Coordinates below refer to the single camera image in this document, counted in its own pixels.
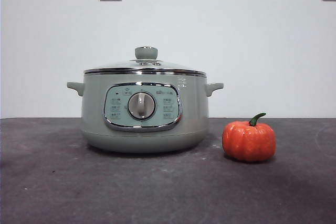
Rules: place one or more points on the glass lid with green knob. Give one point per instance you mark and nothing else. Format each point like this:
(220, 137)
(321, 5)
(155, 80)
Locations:
(146, 53)

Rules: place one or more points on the orange pumpkin with green stem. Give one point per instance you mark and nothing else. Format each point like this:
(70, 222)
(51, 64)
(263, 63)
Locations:
(249, 142)

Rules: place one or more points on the pale green electric pot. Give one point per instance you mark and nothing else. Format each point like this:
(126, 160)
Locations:
(94, 119)

